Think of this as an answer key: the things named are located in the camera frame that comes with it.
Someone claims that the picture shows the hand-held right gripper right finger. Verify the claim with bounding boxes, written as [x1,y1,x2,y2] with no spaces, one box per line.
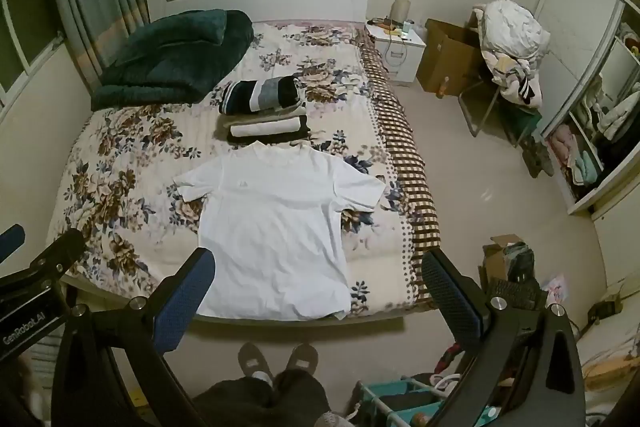
[422,249,586,427]

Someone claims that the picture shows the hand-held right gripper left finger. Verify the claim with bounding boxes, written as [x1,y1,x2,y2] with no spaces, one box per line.
[50,247,217,427]

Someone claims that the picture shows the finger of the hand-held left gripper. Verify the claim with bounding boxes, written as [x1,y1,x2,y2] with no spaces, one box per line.
[0,228,86,294]
[0,224,26,261]

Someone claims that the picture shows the white t-shirt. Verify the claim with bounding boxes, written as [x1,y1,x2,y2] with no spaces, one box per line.
[172,140,385,322]

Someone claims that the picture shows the teal folded clothes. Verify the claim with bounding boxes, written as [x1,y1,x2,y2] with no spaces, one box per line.
[570,152,602,186]

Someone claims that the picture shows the pink folded clothes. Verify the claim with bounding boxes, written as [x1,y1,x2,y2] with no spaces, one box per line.
[547,130,577,164]

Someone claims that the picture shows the pile of mixed clothes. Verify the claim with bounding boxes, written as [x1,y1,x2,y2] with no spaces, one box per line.
[482,51,544,110]

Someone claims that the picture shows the black keyboard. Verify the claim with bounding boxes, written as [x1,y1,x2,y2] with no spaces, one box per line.
[487,277,544,309]

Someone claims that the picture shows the small open cardboard box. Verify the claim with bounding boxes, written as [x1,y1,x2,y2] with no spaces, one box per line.
[482,234,537,289]

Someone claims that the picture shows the person's left slipper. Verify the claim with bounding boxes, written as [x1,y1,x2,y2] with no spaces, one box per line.
[237,341,274,381]

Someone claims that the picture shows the person's slipper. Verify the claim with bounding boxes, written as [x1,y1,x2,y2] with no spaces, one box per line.
[237,341,274,381]
[287,342,320,376]

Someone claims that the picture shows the bed with floral sheet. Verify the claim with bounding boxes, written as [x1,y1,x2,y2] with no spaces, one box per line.
[45,18,442,325]

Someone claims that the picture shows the teal storage rack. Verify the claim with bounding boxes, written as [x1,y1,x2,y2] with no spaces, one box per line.
[357,376,497,427]

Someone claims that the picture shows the person's legs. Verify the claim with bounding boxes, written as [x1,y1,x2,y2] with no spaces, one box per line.
[192,369,332,427]

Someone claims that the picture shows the person's right slipper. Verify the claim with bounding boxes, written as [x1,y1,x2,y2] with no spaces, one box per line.
[287,342,320,376]

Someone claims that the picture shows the black and white folded garment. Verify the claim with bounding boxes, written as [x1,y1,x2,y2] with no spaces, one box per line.
[227,116,312,147]

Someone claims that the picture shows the beige folded garment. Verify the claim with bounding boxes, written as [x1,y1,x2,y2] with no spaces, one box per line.
[222,107,308,128]

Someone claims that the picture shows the metal folding chair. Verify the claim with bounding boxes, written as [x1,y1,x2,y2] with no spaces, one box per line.
[457,70,543,149]

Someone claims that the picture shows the window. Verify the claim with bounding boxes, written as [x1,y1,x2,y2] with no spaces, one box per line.
[0,0,67,108]

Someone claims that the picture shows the striped black grey folded garment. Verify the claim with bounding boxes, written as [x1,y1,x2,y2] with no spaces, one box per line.
[218,76,307,115]

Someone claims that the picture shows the dark green blanket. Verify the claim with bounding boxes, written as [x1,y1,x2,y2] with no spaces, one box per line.
[90,8,254,112]

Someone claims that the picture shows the white hanging jacket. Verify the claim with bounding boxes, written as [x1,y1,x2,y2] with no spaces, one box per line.
[597,97,637,141]

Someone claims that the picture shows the large cardboard box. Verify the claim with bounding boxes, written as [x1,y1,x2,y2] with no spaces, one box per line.
[416,18,487,97]

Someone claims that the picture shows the white nightstand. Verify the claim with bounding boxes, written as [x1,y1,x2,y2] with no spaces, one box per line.
[364,24,427,83]

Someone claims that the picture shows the white bundled duvet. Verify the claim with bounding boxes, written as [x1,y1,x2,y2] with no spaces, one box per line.
[472,0,552,59]

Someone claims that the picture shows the white wardrobe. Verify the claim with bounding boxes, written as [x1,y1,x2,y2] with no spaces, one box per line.
[532,0,640,215]

